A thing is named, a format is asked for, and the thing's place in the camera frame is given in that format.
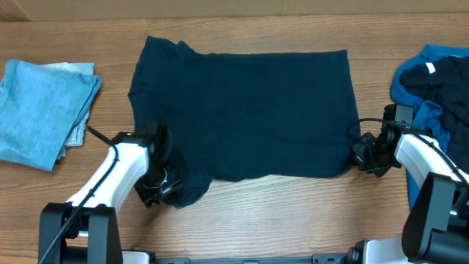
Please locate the black t-shirt at right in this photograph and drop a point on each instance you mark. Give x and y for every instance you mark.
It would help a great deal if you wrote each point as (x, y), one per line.
(447, 86)

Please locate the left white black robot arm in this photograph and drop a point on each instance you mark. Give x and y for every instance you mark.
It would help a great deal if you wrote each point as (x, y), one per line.
(84, 229)

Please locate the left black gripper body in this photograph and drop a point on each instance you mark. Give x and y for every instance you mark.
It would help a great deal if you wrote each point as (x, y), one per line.
(159, 183)

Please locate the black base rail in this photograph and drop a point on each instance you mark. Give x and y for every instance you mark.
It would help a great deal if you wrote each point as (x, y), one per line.
(327, 258)

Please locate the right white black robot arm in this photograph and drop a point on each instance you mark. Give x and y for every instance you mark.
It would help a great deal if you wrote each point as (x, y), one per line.
(436, 230)

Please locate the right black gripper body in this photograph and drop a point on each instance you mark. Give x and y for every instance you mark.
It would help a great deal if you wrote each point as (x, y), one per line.
(365, 155)

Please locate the folded light blue cloth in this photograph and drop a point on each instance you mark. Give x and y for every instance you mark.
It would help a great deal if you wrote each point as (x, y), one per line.
(39, 108)

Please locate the blue t-shirt at right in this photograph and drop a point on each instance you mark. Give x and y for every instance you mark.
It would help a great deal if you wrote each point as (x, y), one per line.
(425, 112)

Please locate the dark navy t-shirt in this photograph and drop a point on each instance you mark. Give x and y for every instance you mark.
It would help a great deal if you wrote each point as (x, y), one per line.
(242, 116)

